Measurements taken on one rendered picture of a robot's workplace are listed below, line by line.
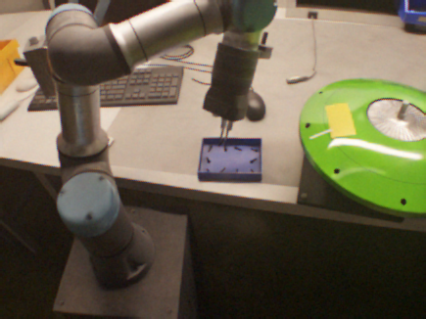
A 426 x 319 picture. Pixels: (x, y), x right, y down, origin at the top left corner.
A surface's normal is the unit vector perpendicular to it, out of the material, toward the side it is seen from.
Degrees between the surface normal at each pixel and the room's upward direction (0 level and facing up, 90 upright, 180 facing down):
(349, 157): 22
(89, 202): 5
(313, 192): 0
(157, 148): 0
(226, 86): 71
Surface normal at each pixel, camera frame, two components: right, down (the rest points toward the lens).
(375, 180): -0.29, -0.37
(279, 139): -0.07, -0.66
